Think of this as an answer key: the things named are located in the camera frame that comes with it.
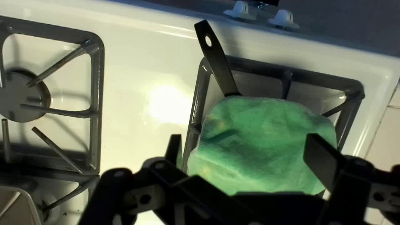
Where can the black burner grate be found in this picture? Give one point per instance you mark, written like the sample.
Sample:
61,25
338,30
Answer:
287,82
97,82
79,187

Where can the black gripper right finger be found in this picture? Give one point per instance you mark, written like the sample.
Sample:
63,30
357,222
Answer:
367,187

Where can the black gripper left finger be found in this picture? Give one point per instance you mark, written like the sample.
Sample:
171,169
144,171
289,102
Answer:
126,195

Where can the round burner cap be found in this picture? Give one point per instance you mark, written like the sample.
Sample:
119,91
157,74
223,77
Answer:
21,95

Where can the white stove knob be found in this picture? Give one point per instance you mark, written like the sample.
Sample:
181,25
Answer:
284,19
241,10

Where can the green towel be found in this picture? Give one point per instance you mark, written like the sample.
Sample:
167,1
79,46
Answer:
258,141

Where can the white gas stove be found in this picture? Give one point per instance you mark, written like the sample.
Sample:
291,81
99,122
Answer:
167,70

